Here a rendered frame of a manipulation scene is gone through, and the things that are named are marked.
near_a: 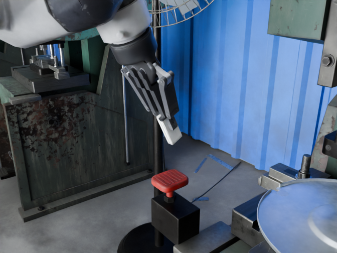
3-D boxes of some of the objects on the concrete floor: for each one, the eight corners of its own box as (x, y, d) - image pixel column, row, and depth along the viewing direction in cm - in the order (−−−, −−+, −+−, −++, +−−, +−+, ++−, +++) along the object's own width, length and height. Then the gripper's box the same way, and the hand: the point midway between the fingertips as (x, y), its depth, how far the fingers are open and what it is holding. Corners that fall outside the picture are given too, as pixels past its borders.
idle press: (11, 254, 159) (-94, -250, 95) (-25, 170, 233) (-98, -145, 169) (242, 163, 242) (269, -138, 179) (162, 122, 317) (160, -101, 253)
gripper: (92, 42, 60) (143, 142, 74) (136, 49, 51) (185, 162, 65) (123, 21, 63) (167, 121, 77) (170, 24, 54) (210, 137, 68)
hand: (169, 126), depth 69 cm, fingers closed
